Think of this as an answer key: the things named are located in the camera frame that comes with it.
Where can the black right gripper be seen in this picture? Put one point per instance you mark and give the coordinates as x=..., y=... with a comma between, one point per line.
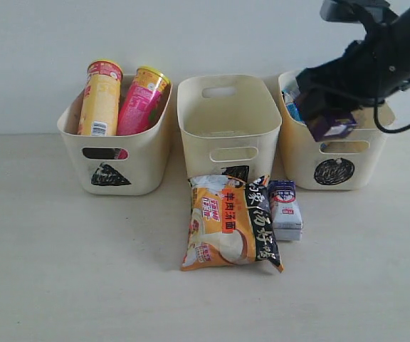
x=368, y=71

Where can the blue instant noodle bag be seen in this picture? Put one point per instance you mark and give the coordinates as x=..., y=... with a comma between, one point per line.
x=290, y=92

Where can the dark purple box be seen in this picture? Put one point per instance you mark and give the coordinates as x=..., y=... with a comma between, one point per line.
x=331, y=126

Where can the blue white milk carton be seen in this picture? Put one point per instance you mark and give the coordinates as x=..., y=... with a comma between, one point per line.
x=287, y=221

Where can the pink chips can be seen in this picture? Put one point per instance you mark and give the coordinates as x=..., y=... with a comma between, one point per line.
x=140, y=112

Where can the yellow chips can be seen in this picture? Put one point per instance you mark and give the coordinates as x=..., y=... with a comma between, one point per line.
x=101, y=99

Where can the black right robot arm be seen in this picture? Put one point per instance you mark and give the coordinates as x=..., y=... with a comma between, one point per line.
x=399, y=28

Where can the cream bin with circle mark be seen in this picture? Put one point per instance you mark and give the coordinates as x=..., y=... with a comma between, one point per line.
x=343, y=164

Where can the cream bin with square mark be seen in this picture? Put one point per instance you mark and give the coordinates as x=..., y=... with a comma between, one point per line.
x=229, y=126

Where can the orange instant noodle bag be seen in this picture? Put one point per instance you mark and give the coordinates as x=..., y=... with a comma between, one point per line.
x=230, y=223

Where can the cream bin with triangle mark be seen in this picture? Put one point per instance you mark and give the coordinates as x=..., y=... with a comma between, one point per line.
x=119, y=165

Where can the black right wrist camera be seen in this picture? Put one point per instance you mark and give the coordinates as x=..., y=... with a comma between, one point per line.
x=357, y=11

